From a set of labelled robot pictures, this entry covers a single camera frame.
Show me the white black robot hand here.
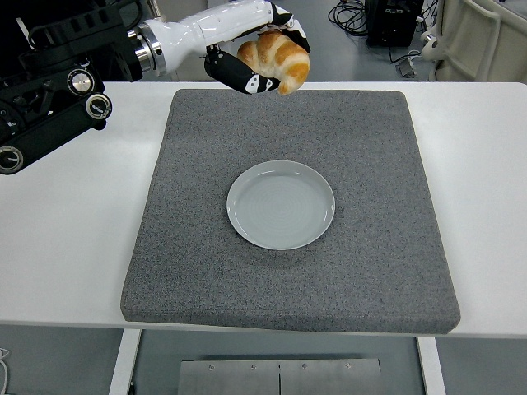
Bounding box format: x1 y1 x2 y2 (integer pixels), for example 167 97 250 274
154 0 311 96

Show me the golden croissant bread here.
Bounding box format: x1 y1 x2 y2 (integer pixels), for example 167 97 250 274
236 30 310 96

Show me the grey round plate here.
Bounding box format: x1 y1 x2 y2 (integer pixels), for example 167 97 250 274
226 159 336 251

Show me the grey metal plate with screws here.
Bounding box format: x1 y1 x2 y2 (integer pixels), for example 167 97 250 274
177 358 384 395

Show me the grey speckled mat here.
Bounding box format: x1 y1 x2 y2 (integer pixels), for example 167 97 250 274
119 87 461 335

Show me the black computer case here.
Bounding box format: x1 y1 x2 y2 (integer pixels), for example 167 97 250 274
365 0 425 47

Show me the small grey adapter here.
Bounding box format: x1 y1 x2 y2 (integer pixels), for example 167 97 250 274
395 59 419 78

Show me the cream plastic furniture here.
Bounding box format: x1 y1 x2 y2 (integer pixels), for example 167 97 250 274
419 0 527 82

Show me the white table leg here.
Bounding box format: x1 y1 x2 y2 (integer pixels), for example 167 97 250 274
416 337 448 395
108 329 142 395

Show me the black cable bundle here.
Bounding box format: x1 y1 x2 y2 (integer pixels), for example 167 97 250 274
328 0 370 37

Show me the thin white cable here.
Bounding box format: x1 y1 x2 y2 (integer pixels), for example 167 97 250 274
0 347 12 395

